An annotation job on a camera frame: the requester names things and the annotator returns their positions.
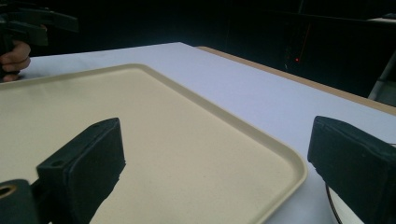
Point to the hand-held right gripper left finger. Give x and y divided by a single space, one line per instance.
84 168

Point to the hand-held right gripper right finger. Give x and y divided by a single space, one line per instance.
351 161

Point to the white round plate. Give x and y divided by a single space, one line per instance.
345 208

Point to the grey metal stand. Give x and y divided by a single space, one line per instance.
383 82

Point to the beige plastic tray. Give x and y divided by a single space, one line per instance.
174 146

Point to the dark device with red light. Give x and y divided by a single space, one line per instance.
297 51

